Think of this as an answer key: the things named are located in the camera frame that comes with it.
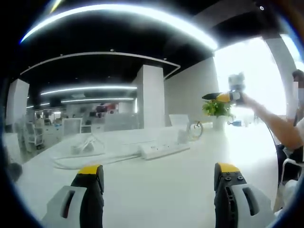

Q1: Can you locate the white office chair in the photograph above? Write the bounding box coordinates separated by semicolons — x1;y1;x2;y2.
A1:
24;122;45;150

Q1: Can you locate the white desk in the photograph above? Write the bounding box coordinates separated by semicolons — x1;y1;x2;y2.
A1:
14;123;285;228

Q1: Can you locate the white mesh chair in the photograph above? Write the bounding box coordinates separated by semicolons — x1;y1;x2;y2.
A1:
61;117;83;136

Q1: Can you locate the white desk partition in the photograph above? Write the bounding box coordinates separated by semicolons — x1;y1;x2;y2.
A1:
104;113;139;132

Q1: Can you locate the white flat panel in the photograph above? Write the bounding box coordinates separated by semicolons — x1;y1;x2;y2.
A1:
169;114;190;128

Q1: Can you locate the wide white pillar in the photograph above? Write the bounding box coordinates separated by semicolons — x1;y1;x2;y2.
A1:
132;64;166;131

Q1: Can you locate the narrow white pillar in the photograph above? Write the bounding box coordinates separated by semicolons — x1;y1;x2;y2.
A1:
5;78;31;127

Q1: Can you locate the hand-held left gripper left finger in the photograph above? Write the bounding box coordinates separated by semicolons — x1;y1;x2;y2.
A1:
41;164;105;228

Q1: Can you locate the white power strip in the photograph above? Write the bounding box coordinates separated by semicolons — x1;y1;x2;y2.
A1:
138;142;191;161

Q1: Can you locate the charger cable loop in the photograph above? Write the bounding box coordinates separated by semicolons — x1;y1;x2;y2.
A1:
186;120;205;142

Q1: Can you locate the white power strip cable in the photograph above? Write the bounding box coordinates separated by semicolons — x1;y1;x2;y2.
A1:
53;152;143;170

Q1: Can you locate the short ceiling light strip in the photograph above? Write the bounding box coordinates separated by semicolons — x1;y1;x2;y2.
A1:
60;97;136;104

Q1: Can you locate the long ceiling light strip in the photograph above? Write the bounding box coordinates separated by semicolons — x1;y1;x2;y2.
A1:
39;85;139;96

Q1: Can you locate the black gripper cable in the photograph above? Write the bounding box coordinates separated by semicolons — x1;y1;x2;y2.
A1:
265;123;278;146

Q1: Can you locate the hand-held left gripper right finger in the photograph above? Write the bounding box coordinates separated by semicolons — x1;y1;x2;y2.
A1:
213;162;274;228

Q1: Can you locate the white wire stand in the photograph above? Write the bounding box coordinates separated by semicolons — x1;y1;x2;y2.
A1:
70;134;105;155

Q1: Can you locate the person's right hand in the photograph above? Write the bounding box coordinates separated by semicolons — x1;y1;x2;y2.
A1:
239;91;257;107

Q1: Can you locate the person's leg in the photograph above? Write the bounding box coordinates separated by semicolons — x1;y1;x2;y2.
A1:
274;179;302;215

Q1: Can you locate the potted green plant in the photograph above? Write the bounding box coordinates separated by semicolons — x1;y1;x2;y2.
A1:
201;99;235;131

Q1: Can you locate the wide curved ceiling light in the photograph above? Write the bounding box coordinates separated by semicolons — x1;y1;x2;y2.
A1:
20;3;219;51

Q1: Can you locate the small black object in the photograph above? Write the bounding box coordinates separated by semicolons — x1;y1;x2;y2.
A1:
8;162;24;183

